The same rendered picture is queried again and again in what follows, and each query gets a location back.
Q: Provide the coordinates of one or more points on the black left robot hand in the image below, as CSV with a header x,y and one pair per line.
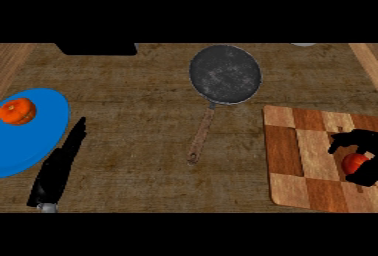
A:
x,y
58,168

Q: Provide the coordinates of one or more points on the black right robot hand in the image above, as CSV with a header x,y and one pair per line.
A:
x,y
363,140

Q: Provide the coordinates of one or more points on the red tomato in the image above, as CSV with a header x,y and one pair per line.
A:
x,y
353,163

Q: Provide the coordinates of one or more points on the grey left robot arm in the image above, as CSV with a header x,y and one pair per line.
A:
x,y
47,208

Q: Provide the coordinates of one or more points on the checkered wooden cutting board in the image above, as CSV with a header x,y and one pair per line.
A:
x,y
304,156

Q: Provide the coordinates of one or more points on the dark grey frying pan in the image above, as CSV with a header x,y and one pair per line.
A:
x,y
223,76

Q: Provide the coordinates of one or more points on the blue plate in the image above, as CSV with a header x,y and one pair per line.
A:
x,y
30,133

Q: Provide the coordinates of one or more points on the small orange pumpkin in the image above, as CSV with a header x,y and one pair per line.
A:
x,y
18,111

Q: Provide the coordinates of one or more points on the pale grey object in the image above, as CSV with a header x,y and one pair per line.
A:
x,y
303,44

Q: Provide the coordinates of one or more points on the black appliance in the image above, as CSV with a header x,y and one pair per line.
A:
x,y
96,48

